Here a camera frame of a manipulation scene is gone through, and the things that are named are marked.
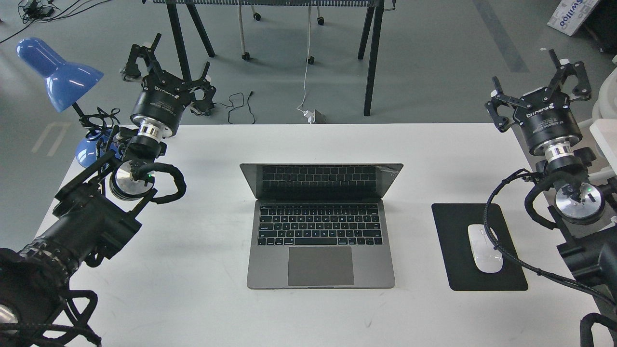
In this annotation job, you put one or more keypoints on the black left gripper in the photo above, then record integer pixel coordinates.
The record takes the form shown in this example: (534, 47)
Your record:
(164, 97)

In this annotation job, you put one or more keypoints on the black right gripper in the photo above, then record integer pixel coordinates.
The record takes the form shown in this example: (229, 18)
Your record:
(547, 120)

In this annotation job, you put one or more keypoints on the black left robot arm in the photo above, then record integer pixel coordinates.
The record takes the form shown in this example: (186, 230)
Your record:
(97, 210)

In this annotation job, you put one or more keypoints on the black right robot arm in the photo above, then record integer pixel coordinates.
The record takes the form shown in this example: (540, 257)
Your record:
(562, 193)

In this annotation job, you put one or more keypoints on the white cardboard box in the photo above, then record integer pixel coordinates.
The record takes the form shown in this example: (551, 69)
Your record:
(570, 15)

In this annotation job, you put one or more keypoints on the blue desk lamp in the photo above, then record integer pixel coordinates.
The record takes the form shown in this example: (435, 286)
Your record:
(66, 82)

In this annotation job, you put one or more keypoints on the white power adapter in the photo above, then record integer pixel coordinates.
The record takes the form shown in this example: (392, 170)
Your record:
(314, 117)

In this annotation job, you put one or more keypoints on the black mouse pad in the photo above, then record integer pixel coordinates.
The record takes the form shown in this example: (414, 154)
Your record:
(452, 221)

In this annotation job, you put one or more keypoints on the white computer mouse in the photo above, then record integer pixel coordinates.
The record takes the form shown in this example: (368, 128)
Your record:
(486, 258)

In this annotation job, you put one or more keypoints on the grey open laptop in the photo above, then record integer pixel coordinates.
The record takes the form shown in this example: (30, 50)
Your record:
(320, 226)

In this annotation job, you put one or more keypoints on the black metal table frame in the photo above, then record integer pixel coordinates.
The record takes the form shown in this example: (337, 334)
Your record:
(372, 25)

